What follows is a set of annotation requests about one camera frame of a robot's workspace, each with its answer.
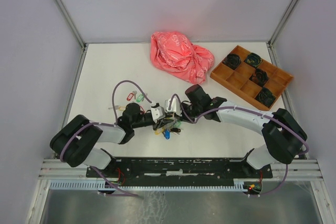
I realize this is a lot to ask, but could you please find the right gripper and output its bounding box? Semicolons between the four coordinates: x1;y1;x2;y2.
174;102;202;124

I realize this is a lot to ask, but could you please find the metal keyring with keys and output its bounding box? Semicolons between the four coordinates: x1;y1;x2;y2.
153;113;182;140

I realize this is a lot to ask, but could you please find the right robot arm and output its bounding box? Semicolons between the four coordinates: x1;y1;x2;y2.
168;84;309;177

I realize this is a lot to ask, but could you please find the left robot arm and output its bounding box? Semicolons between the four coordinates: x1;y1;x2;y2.
49;103;159;177

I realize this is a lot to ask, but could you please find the key with red tag lower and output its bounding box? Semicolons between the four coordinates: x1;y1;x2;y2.
140;106;146;114

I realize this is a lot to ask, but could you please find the key with red tag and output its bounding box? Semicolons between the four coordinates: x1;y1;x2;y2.
140;106;146;114
127;91;137;101

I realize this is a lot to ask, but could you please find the key with green tag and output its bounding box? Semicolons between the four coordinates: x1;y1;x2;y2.
136;93;147;103

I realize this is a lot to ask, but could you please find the key with yellow tag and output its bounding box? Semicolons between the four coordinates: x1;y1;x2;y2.
108;105;125;111

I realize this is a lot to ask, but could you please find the pink crumpled cloth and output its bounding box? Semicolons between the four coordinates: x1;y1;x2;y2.
150;31;215;84

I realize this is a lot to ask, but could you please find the black roll top left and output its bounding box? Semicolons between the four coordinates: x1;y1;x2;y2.
222;54;241;70

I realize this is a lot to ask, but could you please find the black roll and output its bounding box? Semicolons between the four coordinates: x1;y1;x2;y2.
255;87;276;108
222;54;241;70
244;52;263;69
249;68;269;87

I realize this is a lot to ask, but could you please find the wooden compartment tray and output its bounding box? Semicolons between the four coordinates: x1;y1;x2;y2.
210;45;293;111

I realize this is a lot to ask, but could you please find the black roll bottom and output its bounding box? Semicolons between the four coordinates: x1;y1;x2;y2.
255;87;276;108

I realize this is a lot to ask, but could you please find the black roll middle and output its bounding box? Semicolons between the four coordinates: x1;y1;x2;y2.
249;68;269;87

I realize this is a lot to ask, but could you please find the black roll top right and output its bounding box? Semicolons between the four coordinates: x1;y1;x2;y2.
244;52;263;69

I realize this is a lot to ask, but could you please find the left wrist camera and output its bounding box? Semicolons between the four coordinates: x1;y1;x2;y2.
151;102;165;122

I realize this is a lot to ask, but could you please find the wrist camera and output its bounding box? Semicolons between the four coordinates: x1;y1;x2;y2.
165;97;181;115
151;102;165;122

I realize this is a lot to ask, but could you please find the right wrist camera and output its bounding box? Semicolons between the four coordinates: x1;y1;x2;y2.
165;97;181;115

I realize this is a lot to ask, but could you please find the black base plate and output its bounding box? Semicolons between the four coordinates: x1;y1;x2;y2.
99;157;273;185

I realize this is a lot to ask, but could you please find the white cable duct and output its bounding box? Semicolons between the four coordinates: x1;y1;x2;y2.
49;177;250;191

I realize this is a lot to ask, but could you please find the aluminium frame rail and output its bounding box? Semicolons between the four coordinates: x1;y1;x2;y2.
38;158;90;180

